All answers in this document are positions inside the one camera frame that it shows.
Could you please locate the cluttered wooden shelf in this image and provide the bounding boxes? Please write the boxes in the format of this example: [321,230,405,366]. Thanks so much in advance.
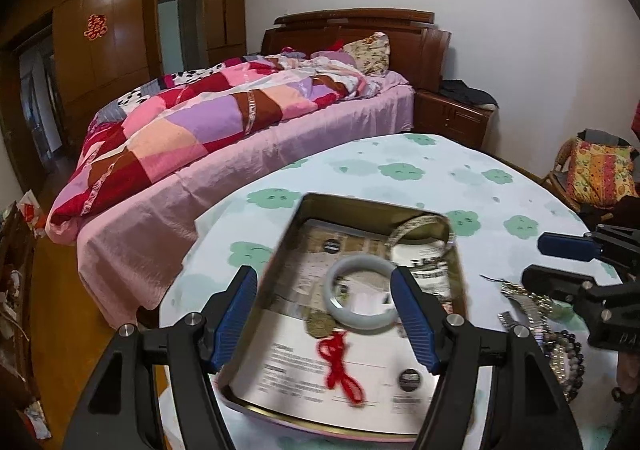
[0,190,51,441]

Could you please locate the brown bead bracelet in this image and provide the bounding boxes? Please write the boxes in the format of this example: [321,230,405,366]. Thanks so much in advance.
[542,330,583,356]

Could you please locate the person's right hand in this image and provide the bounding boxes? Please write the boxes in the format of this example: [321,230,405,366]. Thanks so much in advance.
[614,355,639,399]

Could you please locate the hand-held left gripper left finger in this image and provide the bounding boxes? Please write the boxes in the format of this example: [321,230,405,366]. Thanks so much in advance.
[62,265,258,450]

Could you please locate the pearl bead bracelet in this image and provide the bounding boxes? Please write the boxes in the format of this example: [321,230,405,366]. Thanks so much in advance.
[549,350,581,403]

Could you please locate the floral pillow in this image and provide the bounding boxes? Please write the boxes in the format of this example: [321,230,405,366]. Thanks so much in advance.
[342,32,391,77]

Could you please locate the wooden bed with pink sheet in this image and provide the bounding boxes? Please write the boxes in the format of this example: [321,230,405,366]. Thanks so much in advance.
[45,10,453,331]

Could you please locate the patchwork quilt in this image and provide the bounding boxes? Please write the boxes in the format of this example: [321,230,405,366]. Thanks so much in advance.
[50,50,383,231]

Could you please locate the silver metal wristwatch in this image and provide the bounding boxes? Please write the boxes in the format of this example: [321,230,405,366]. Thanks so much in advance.
[480,274,573,331]

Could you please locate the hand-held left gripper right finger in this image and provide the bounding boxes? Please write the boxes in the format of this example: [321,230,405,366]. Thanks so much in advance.
[390,266,583,450]

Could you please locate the printed paper leaflet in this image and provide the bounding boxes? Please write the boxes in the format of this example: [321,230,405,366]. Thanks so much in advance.
[227,217,451,436]

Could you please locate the engraved silver bangle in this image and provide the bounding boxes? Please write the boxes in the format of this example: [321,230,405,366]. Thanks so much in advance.
[385,214,456,251]

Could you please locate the brass coin with red cord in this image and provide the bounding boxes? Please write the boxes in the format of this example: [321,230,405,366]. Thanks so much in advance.
[306,311,366,403]

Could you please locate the pale jade bangle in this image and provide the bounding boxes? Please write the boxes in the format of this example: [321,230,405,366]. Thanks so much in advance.
[324,256,401,328]

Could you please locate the dark clothes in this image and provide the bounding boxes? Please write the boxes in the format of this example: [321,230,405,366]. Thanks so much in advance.
[440,79,500,108]

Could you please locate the rectangular metal tin box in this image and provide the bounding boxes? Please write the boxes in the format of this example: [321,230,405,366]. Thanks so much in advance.
[215,192,468,443]

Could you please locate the orange patterned cushion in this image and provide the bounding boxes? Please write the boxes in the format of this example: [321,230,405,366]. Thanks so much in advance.
[567,137,638,208]

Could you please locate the wooden nightstand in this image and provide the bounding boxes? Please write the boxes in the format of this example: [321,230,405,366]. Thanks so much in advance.
[415,89,496,148]

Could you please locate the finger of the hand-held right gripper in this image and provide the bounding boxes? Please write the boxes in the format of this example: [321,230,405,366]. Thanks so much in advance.
[537,224,640,277]
[521,265,608,317]

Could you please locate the brown wooden wardrobe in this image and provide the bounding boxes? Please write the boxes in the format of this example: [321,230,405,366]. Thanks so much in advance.
[0,0,248,181]

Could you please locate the red paper decoration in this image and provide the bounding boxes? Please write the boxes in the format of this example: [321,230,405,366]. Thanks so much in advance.
[84,14,107,41]

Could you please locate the rattan chair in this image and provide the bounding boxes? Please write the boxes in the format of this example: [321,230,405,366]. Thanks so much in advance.
[542,130,640,216]

